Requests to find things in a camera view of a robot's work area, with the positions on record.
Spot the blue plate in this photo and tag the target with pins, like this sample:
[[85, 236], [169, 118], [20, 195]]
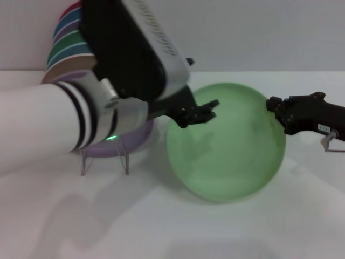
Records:
[[66, 20]]

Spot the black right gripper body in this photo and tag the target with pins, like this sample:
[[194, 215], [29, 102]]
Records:
[[318, 116]]

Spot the brown plate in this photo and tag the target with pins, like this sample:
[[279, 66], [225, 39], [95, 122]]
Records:
[[70, 67]]

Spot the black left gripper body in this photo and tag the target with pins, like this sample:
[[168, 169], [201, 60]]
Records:
[[118, 54]]

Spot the purple plate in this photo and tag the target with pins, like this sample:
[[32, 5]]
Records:
[[134, 140]]

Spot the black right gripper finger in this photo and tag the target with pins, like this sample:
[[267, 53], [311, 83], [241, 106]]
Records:
[[276, 103], [283, 121]]

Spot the teal green plate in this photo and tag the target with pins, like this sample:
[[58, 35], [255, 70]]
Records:
[[67, 36]]

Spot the clear acrylic plate rack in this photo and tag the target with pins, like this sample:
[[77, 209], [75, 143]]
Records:
[[122, 159]]

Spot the dark green plate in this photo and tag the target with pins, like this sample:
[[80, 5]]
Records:
[[67, 52]]

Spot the light green plate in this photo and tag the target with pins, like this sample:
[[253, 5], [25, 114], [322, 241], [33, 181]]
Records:
[[229, 151]]

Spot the red plate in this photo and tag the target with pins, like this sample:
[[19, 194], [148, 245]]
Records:
[[71, 6]]

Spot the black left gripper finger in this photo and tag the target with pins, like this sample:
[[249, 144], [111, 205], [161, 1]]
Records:
[[208, 105], [195, 118]]

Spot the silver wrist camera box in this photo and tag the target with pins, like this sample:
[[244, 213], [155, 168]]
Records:
[[161, 48]]

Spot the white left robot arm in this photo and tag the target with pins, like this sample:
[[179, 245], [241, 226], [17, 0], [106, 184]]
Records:
[[35, 121]]

